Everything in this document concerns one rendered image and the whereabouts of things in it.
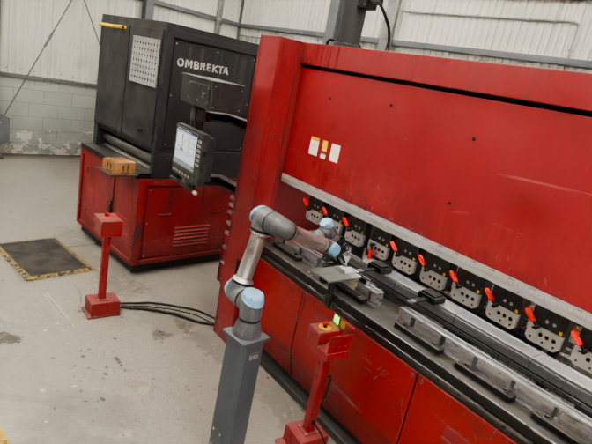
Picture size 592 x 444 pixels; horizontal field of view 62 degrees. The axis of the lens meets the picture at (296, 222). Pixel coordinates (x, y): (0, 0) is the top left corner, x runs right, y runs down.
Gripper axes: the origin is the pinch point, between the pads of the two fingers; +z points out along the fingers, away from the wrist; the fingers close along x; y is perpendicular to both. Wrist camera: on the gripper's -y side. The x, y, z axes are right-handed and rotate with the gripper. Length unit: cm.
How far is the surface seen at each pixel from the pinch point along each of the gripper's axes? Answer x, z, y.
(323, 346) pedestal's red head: -29, 7, -45
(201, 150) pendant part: 98, -68, -11
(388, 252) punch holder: -26.4, -9.0, 17.6
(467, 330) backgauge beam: -72, 30, 18
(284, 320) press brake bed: 36, 41, -40
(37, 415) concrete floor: 58, -17, -184
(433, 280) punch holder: -61, -9, 15
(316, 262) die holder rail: 30.1, 14.3, -1.8
